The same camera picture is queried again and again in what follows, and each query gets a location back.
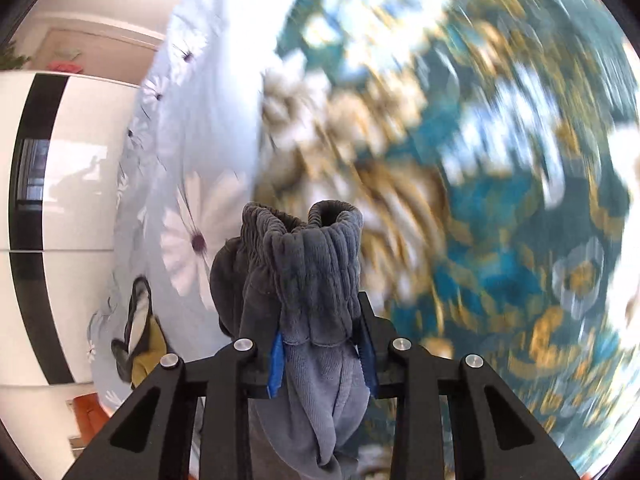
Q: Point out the white glossy wardrobe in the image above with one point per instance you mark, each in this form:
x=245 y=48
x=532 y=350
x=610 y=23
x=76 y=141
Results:
x=75 y=160

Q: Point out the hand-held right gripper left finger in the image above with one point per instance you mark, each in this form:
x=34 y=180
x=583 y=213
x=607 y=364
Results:
x=275 y=365

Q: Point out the dark grey pants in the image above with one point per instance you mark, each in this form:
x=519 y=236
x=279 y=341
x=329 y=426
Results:
x=310 y=285

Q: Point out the teal floral blanket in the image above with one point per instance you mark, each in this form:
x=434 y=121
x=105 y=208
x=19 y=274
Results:
x=475 y=160

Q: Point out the pink object on wardrobe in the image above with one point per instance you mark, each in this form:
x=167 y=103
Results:
x=64 y=66

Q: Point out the dark and mustard clothes pile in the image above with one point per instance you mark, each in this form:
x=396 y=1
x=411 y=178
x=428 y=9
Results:
x=132 y=315

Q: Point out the green plant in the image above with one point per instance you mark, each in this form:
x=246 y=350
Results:
x=12 y=60

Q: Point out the light blue floral duvet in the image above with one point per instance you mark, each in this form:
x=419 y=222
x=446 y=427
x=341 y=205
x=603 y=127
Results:
x=210 y=110

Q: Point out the mustard garment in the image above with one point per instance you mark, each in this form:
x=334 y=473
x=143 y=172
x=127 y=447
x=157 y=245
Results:
x=150 y=360

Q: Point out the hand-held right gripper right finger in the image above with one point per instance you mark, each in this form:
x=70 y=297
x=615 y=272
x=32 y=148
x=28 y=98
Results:
x=367 y=360

